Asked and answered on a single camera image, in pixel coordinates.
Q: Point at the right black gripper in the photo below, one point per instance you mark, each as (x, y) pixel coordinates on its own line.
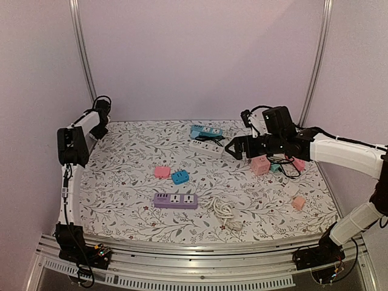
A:
(245, 147)

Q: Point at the white tiger plug adapter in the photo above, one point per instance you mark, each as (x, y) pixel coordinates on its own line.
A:
(290, 188)

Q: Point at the purple power strip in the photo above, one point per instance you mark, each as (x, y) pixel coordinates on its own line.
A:
(175, 201)

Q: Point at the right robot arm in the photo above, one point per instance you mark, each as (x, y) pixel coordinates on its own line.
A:
(356, 172)

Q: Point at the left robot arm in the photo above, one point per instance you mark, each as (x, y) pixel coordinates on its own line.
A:
(73, 155)

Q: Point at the blue flat plug adapter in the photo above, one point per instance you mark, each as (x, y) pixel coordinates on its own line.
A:
(180, 177)

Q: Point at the pink flat plug adapter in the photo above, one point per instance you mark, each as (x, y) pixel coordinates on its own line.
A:
(162, 172)

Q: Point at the white power strip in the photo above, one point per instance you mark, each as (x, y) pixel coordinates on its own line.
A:
(205, 148)

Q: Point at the pink cube socket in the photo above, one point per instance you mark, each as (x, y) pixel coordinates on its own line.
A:
(260, 165)

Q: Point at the teal small adapter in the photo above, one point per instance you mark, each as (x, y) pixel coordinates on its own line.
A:
(275, 168)

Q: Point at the teal power strip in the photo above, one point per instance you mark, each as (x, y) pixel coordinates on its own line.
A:
(197, 130)

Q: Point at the pink power strip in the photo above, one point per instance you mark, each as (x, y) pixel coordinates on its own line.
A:
(298, 163)

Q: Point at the salmon small cube adapter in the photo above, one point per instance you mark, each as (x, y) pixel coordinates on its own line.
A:
(298, 202)

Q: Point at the floral table mat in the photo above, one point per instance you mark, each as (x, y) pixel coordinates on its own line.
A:
(234, 205)

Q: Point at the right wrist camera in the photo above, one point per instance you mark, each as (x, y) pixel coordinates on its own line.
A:
(251, 121)

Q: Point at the aluminium front rail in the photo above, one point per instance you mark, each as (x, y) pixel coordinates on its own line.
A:
(259, 265)

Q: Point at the right aluminium frame post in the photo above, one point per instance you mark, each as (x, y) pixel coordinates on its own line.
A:
(319, 56)

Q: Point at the aluminium frame post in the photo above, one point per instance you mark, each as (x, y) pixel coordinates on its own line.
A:
(82, 50)
(319, 56)

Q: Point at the left aluminium frame post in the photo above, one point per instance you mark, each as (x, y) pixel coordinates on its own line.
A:
(82, 50)

